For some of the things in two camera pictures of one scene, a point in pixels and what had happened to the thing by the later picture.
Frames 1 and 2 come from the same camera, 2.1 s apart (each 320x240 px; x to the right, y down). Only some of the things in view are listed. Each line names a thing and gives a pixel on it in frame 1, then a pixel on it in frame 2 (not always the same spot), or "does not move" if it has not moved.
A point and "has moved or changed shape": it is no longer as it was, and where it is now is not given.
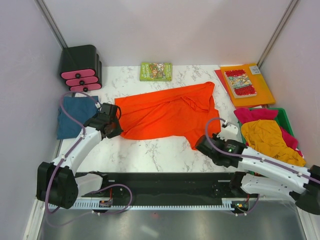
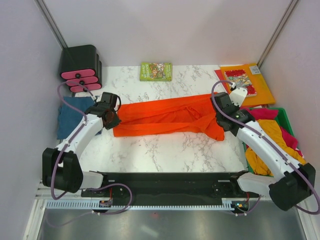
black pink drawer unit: x=80 y=67 does not move
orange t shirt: x=188 y=112 has moved or changed shape
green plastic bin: x=280 y=116 does not move
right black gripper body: x=215 y=136 -> x=218 y=120
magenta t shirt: x=246 y=114 does not move
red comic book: x=240 y=83 does not move
